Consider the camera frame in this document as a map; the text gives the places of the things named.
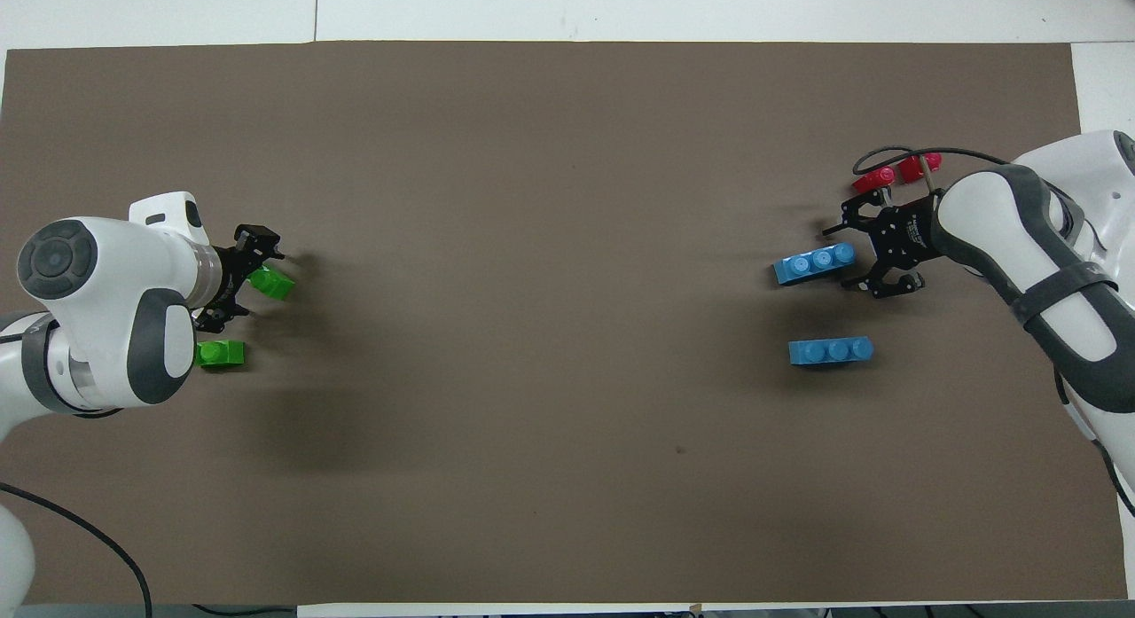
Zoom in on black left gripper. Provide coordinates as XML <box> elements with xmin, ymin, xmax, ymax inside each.
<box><xmin>190</xmin><ymin>223</ymin><xmax>286</xmax><ymax>336</ymax></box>

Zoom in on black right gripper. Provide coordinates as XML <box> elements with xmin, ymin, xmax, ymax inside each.
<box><xmin>821</xmin><ymin>187</ymin><xmax>943</xmax><ymax>301</ymax></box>

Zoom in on green two-stud toy brick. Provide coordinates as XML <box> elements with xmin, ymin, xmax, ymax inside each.
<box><xmin>197</xmin><ymin>339</ymin><xmax>247</xmax><ymax>369</ymax></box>
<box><xmin>248</xmin><ymin>265</ymin><xmax>296</xmax><ymax>301</ymax></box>

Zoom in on blue three-stud toy brick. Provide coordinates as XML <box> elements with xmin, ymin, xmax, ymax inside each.
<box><xmin>789</xmin><ymin>336</ymin><xmax>875</xmax><ymax>367</ymax></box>
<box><xmin>773</xmin><ymin>243</ymin><xmax>857</xmax><ymax>286</ymax></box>

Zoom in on brown table mat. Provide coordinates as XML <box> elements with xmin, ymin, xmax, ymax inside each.
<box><xmin>0</xmin><ymin>40</ymin><xmax>1129</xmax><ymax>606</ymax></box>

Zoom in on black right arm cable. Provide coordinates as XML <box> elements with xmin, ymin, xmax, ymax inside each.
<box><xmin>853</xmin><ymin>146</ymin><xmax>1135</xmax><ymax>517</ymax></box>

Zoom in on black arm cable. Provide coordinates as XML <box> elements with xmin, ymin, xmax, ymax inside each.
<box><xmin>0</xmin><ymin>481</ymin><xmax>153</xmax><ymax>618</ymax></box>
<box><xmin>853</xmin><ymin>146</ymin><xmax>1135</xmax><ymax>517</ymax></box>

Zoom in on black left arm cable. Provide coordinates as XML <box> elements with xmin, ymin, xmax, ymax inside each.
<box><xmin>0</xmin><ymin>481</ymin><xmax>153</xmax><ymax>618</ymax></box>

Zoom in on black left base cable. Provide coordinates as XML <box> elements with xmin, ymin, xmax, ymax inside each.
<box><xmin>191</xmin><ymin>603</ymin><xmax>298</xmax><ymax>617</ymax></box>

